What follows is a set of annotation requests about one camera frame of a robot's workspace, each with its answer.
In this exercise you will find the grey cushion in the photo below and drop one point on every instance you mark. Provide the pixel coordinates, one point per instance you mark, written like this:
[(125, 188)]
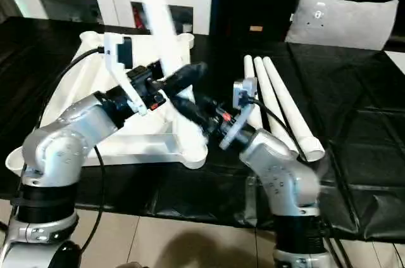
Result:
[(342, 21)]

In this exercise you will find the small tan label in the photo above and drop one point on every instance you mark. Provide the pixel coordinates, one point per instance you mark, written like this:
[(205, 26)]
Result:
[(255, 28)]

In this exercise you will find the white plastic table top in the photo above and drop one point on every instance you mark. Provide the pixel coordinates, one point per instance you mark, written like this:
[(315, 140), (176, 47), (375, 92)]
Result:
[(152, 146)]

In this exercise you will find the black work mat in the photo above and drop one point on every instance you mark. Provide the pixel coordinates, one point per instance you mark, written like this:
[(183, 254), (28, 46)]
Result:
[(354, 128)]

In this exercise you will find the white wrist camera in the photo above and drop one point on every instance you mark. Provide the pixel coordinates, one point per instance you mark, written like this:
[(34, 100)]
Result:
[(117, 52), (243, 94)]

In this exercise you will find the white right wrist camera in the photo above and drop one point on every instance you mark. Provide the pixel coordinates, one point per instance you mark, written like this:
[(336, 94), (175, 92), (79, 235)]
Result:
[(243, 94)]

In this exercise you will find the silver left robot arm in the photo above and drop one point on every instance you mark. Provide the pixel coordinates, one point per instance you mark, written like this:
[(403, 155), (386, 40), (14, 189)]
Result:
[(63, 141)]

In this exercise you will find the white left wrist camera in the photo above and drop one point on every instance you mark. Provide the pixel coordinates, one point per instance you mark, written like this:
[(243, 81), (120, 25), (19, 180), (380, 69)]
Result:
[(117, 52)]

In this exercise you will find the white flat sheet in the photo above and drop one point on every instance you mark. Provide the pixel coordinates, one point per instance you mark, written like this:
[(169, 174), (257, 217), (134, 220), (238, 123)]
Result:
[(397, 62)]

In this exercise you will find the white plastic table leg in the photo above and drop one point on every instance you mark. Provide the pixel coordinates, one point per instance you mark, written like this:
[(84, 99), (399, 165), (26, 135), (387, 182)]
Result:
[(269, 90), (158, 14), (291, 109), (249, 68)]

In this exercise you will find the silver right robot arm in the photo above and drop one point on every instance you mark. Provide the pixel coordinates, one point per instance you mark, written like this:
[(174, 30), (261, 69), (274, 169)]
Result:
[(278, 179)]

